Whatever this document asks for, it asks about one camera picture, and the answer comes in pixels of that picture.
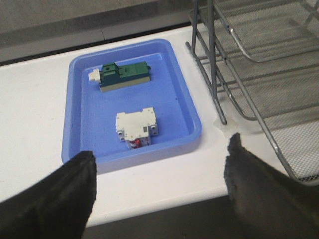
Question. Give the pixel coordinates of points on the blue plastic tray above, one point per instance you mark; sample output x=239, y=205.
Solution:
x=90, y=115

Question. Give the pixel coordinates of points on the silver rack frame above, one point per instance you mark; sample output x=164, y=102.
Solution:
x=264, y=54

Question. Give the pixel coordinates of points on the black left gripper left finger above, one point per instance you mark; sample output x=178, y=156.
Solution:
x=57, y=207

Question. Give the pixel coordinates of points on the grey stone counter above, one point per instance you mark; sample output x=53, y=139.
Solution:
x=38, y=27

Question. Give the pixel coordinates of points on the green terminal block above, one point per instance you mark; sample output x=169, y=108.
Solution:
x=112, y=76

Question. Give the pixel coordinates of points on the mesh tray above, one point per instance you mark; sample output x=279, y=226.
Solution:
x=282, y=95
x=264, y=30

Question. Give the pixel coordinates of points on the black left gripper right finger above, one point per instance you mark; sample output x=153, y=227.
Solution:
x=269, y=204

